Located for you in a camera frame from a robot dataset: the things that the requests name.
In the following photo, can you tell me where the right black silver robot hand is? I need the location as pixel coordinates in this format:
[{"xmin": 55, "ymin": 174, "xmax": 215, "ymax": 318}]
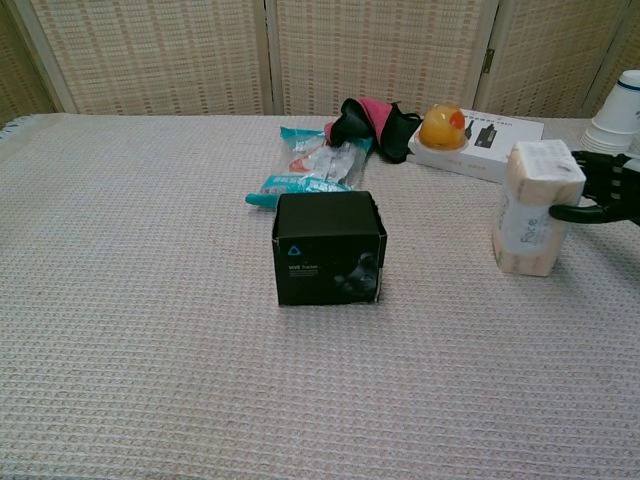
[{"xmin": 548, "ymin": 149, "xmax": 640, "ymax": 226}]

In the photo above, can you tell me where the white peach tissue pack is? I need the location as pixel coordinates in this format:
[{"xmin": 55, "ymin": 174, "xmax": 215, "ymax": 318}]
[{"xmin": 491, "ymin": 139, "xmax": 587, "ymax": 278}]

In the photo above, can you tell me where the white flat product box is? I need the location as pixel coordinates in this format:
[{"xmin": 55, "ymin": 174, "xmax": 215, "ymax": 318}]
[{"xmin": 407, "ymin": 108, "xmax": 545, "ymax": 185}]

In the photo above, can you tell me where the black cardboard box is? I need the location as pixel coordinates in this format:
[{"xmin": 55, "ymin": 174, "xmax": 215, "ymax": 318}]
[{"xmin": 272, "ymin": 190, "xmax": 389, "ymax": 306}]

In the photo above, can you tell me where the stack of white paper cups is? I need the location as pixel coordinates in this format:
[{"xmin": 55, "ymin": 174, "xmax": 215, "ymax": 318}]
[{"xmin": 579, "ymin": 70, "xmax": 640, "ymax": 154}]

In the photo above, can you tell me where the orange jelly cup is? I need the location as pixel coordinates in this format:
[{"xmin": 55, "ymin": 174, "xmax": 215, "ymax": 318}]
[{"xmin": 417, "ymin": 100, "xmax": 469, "ymax": 153}]

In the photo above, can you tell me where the pink black cloth mitt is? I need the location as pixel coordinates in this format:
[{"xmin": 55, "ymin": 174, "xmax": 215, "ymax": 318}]
[{"xmin": 323, "ymin": 97, "xmax": 396, "ymax": 146}]

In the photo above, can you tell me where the woven folding screen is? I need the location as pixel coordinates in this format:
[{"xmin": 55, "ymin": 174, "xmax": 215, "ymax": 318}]
[{"xmin": 0, "ymin": 0, "xmax": 640, "ymax": 121}]

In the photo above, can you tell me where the teal snack bag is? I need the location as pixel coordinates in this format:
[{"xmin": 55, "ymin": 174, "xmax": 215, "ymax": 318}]
[{"xmin": 244, "ymin": 125, "xmax": 375, "ymax": 209}]

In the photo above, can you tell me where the beige woven tablecloth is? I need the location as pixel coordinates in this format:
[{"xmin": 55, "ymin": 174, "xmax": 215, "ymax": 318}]
[{"xmin": 0, "ymin": 113, "xmax": 640, "ymax": 480}]

